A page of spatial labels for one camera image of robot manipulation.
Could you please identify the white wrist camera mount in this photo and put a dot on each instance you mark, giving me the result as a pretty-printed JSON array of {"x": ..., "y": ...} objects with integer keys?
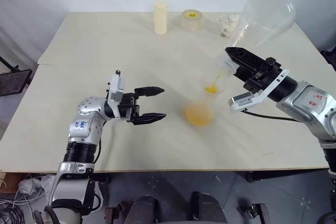
[
  {"x": 116, "y": 85},
  {"x": 252, "y": 100}
]

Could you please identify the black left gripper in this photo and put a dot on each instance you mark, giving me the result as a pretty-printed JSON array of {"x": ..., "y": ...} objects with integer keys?
[{"x": 130, "y": 104}]

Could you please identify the brown metal bracket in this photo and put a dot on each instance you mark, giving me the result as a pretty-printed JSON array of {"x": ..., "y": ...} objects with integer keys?
[
  {"x": 115, "y": 213},
  {"x": 253, "y": 213}
]

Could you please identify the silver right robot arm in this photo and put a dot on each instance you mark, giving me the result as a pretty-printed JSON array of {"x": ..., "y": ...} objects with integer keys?
[{"x": 309, "y": 103}]

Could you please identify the cream cylinder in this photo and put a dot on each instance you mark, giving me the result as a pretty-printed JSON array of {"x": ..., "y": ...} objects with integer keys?
[{"x": 160, "y": 18}]

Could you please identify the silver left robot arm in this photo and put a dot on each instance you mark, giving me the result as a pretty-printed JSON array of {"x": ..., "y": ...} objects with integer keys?
[{"x": 86, "y": 108}]

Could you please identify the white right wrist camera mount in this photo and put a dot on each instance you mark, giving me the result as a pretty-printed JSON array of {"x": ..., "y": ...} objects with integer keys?
[{"x": 252, "y": 100}]

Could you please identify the glass beaker with white wads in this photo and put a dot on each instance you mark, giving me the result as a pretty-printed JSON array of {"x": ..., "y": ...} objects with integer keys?
[{"x": 229, "y": 26}]

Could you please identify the black metal stand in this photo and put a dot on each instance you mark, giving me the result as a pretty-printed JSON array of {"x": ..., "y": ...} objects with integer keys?
[{"x": 14, "y": 81}]

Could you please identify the large clear glass flask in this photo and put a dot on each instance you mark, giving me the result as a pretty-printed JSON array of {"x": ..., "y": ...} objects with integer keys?
[{"x": 265, "y": 22}]

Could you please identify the dark rounded shape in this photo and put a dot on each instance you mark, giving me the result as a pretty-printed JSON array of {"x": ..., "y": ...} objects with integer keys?
[
  {"x": 145, "y": 211},
  {"x": 207, "y": 208}
]

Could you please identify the clear plastic bag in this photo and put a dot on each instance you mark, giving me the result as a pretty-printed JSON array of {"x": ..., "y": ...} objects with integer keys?
[{"x": 39, "y": 184}]

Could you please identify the black chair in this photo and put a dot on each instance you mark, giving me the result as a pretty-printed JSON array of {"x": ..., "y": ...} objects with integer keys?
[{"x": 329, "y": 60}]

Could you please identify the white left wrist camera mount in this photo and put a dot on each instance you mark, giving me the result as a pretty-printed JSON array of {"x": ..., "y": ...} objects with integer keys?
[{"x": 116, "y": 85}]

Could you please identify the clear tape roll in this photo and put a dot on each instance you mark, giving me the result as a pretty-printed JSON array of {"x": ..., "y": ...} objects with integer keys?
[{"x": 191, "y": 20}]

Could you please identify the small flask with yellow liquid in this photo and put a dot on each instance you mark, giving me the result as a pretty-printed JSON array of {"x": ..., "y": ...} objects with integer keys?
[{"x": 202, "y": 108}]

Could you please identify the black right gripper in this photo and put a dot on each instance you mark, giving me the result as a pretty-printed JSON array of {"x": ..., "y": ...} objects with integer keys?
[{"x": 262, "y": 74}]

